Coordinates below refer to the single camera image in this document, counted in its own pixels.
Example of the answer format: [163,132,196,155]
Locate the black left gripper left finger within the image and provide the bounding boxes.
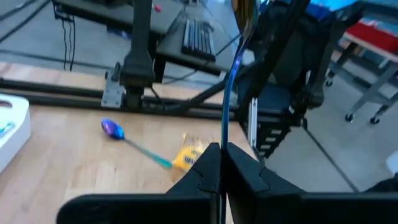
[57,142,222,224]

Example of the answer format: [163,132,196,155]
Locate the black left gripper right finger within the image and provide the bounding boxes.
[222,142,398,224]

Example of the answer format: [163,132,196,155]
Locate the yellow ramen noodle packet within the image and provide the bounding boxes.
[172,133,220,171]

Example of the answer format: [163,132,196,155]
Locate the grey desk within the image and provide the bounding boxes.
[51,0,187,35]
[154,12,249,77]

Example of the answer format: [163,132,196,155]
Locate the black computer keyboard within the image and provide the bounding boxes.
[181,18,218,63]

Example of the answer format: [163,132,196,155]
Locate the white plastic bin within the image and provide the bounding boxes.
[0,93,32,174]

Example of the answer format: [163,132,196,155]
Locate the red top metal cart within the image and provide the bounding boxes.
[325,17,398,125]

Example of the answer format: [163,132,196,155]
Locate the blue-purple spoon with teal handle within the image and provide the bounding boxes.
[100,118,174,170]

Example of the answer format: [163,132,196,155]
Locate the black aluminium table frame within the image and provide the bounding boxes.
[0,0,312,159]

